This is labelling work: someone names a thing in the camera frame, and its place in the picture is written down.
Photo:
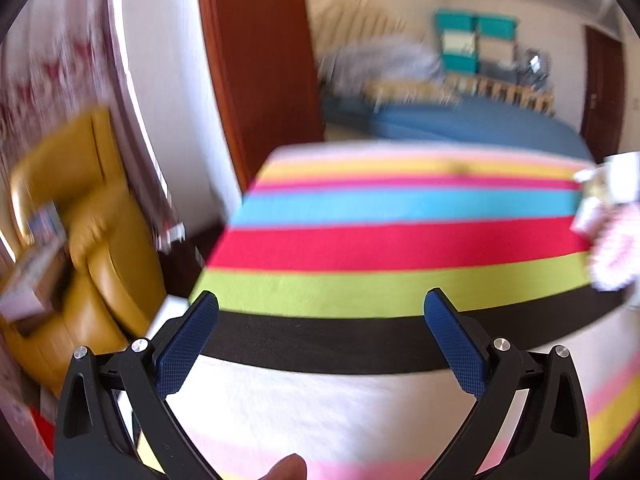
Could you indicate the bed with blue sheet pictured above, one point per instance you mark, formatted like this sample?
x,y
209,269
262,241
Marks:
x,y
475,125

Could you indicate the beige storage box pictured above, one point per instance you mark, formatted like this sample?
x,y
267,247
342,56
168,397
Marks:
x,y
496,51

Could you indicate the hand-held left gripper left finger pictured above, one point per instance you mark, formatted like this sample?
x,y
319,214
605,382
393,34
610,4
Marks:
x,y
185,345

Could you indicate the white storage box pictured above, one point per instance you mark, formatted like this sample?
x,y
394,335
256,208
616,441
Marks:
x,y
457,41

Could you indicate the pink lace curtain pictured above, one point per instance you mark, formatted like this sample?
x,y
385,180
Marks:
x,y
55,70

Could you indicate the yellow armchair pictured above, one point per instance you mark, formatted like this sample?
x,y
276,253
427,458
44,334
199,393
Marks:
x,y
105,240

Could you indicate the beige tufted headboard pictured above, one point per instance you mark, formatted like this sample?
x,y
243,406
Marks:
x,y
360,20

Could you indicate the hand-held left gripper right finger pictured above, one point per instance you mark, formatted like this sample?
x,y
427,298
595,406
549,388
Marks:
x,y
455,345

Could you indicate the grey-blue patterned pillow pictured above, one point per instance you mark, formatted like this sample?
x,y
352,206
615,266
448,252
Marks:
x,y
380,67

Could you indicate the red-brown wooden panel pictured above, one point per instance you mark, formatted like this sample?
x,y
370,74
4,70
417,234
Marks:
x,y
260,60

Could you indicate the teal storage box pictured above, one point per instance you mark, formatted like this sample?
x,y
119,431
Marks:
x,y
496,27
454,20
460,62

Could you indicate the wooden crib rail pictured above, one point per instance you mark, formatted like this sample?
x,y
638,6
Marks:
x,y
500,91

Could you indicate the colourful striped tablecloth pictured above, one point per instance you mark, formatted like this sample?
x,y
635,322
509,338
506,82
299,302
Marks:
x,y
390,240

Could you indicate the books on armchair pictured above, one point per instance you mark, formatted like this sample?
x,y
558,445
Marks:
x,y
35,265

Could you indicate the person's left hand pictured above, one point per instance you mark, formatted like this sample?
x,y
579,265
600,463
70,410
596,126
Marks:
x,y
287,469

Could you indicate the dark brown door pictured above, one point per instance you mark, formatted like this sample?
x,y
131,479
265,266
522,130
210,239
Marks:
x,y
602,90

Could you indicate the black white checked bag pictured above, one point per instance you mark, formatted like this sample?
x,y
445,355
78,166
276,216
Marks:
x,y
531,65

